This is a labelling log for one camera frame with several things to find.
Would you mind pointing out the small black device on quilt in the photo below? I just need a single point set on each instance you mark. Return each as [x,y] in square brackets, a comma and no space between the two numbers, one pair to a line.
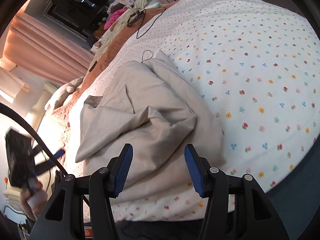
[92,67]

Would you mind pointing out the beige blanket far bed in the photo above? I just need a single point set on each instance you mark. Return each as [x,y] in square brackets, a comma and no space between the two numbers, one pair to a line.
[118,25]

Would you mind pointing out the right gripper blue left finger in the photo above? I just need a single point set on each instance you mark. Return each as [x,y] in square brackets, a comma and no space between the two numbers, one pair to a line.
[119,171]

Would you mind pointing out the person left hand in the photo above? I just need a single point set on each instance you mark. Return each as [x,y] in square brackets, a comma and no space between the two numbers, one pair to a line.
[33,204]

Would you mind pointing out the beige jacket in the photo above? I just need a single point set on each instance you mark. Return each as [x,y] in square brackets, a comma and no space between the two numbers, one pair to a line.
[150,106]

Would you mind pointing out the pink cloth on far bed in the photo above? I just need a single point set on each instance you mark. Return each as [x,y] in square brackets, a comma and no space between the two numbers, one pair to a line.
[114,17]

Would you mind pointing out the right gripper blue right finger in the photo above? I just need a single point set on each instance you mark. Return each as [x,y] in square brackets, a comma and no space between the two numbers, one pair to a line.
[197,170]

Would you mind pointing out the white floral bed sheet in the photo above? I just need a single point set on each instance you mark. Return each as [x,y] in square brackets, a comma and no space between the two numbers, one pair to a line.
[256,65]

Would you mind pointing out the left pink curtain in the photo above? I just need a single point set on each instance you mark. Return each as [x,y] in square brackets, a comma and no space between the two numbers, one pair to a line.
[37,48]

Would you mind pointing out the white plush pillow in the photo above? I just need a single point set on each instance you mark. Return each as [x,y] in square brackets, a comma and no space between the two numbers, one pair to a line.
[59,97]

